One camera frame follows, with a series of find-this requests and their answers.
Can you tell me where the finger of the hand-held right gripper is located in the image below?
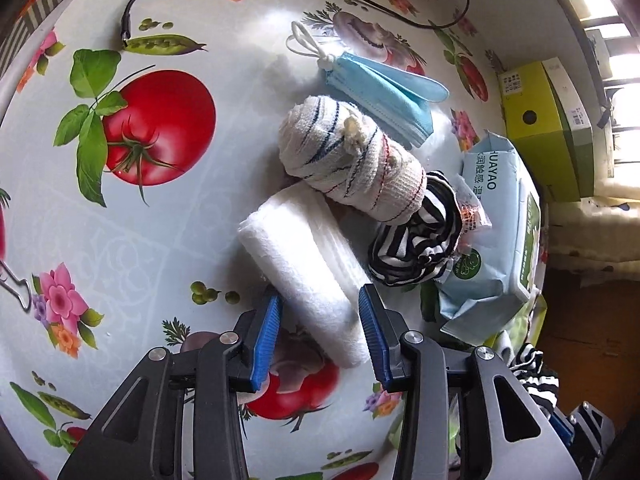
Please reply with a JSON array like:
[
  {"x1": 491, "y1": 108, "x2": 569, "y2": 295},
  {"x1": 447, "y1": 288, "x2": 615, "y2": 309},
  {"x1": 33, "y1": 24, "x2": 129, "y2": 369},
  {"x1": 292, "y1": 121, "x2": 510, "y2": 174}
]
[{"x1": 550, "y1": 400, "x2": 618, "y2": 468}]

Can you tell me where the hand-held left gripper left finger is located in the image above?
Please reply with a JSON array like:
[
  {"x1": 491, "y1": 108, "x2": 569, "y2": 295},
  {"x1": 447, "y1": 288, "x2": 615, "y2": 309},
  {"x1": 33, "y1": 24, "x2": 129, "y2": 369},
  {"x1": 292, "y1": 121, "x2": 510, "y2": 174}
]
[{"x1": 57, "y1": 292, "x2": 286, "y2": 480}]

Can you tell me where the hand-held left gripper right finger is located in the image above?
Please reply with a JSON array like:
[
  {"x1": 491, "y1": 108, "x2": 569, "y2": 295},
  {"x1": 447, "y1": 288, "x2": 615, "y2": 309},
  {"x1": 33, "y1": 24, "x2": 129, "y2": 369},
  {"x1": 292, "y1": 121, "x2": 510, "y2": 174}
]
[{"x1": 357, "y1": 284, "x2": 583, "y2": 480}]

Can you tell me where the black white striped sock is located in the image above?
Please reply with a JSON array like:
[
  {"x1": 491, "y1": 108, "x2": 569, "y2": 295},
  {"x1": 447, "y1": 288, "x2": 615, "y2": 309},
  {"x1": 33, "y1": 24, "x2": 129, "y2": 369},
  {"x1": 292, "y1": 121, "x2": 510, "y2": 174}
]
[
  {"x1": 367, "y1": 171, "x2": 463, "y2": 286},
  {"x1": 507, "y1": 342, "x2": 561, "y2": 421}
]

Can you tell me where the small clear plastic packet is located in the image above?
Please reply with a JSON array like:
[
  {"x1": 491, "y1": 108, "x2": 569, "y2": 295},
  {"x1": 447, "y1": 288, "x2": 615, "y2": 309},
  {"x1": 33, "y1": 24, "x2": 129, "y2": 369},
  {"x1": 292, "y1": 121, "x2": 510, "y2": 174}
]
[{"x1": 450, "y1": 192, "x2": 493, "y2": 261}]

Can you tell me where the white striped cloth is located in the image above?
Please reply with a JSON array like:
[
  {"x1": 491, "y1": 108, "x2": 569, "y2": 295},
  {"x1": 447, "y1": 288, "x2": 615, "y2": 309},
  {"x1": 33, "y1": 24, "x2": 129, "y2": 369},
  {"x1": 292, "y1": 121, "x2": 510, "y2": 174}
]
[{"x1": 277, "y1": 94, "x2": 428, "y2": 223}]

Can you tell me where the blue face mask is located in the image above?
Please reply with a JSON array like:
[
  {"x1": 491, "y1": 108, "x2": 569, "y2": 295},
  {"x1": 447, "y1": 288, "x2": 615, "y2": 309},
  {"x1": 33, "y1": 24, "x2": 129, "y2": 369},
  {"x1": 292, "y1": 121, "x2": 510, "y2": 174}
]
[{"x1": 286, "y1": 21, "x2": 451, "y2": 148}]

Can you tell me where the floral plastic tablecloth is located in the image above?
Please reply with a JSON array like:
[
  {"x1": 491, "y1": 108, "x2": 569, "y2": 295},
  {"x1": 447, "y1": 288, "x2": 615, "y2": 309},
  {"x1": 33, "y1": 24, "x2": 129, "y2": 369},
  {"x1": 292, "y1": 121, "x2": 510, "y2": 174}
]
[{"x1": 0, "y1": 0, "x2": 551, "y2": 480}]

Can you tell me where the wet wipes pack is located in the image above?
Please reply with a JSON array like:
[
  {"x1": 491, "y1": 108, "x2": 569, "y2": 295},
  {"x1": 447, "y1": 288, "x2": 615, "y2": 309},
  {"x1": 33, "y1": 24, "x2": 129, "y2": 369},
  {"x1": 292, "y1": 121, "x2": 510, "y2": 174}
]
[{"x1": 432, "y1": 130, "x2": 543, "y2": 346}]

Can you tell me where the cream dotted curtain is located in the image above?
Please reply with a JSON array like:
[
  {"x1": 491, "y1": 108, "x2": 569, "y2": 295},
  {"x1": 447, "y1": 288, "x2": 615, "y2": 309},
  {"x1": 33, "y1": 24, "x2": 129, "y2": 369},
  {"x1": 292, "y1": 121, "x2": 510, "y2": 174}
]
[{"x1": 545, "y1": 195, "x2": 640, "y2": 261}]

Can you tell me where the green shoe box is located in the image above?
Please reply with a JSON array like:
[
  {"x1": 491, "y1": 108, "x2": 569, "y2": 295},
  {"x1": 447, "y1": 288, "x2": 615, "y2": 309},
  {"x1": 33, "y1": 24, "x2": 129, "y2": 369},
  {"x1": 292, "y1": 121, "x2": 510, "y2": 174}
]
[{"x1": 497, "y1": 60, "x2": 596, "y2": 203}]

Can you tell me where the green white carton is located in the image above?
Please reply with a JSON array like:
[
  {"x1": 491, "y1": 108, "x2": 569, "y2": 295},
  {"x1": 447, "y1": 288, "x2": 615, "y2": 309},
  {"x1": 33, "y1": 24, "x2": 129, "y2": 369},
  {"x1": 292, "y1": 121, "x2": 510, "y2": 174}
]
[{"x1": 542, "y1": 57, "x2": 611, "y2": 198}]

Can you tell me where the black charging cable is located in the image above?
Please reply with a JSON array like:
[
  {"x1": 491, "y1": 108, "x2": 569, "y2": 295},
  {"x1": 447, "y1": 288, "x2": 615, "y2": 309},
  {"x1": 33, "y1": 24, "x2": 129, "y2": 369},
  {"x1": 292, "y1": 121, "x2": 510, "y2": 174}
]
[{"x1": 120, "y1": 0, "x2": 471, "y2": 43}]

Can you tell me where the window frame with bars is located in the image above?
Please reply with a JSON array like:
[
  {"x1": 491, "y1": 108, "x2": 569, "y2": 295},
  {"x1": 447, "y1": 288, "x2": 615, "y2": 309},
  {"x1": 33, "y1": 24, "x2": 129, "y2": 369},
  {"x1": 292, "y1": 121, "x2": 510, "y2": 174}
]
[{"x1": 530, "y1": 0, "x2": 640, "y2": 91}]

